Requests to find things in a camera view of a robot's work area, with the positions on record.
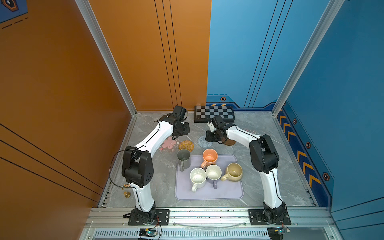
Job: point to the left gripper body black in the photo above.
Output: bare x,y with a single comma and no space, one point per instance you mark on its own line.
183,129

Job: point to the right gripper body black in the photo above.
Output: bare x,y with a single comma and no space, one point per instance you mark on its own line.
212,136

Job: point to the brown wooden round coaster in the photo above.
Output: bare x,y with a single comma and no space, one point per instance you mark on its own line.
229,142

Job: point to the grey woven round coaster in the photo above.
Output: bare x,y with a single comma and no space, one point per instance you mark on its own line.
203,143

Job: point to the pink flower coaster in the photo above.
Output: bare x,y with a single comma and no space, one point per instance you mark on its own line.
252,132
170,145

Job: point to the yellow rattan round coaster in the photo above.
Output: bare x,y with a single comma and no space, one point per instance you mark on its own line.
186,145

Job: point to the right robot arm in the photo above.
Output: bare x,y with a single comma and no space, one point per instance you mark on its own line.
264,158

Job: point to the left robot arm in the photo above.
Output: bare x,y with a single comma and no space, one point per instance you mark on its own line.
138,168

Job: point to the orange mug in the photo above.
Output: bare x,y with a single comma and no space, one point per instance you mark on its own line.
210,157

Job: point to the black white chessboard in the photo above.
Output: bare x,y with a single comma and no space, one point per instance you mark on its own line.
203,114

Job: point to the lavender mug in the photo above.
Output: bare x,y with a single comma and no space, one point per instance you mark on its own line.
214,174

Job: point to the grey mug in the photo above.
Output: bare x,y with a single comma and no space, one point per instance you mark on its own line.
184,159

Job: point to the yellow mug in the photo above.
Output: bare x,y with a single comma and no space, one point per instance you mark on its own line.
233,173

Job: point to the white mug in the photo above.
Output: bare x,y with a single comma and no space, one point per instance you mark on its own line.
198,178

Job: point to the lavender silicone tray mat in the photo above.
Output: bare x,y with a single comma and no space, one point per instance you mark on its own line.
226,189

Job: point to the small brass objects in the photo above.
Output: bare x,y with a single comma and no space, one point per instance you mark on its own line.
126,191

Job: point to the circuit board right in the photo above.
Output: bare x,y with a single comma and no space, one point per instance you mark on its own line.
277,233

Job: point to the green circuit board left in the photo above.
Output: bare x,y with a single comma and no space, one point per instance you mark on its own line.
148,233

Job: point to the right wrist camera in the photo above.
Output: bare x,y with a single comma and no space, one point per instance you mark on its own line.
211,126

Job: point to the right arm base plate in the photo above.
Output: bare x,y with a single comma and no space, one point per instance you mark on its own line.
256,216

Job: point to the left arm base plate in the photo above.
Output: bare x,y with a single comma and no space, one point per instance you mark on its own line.
162,216

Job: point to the aluminium front rail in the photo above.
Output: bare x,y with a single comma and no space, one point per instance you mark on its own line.
221,223

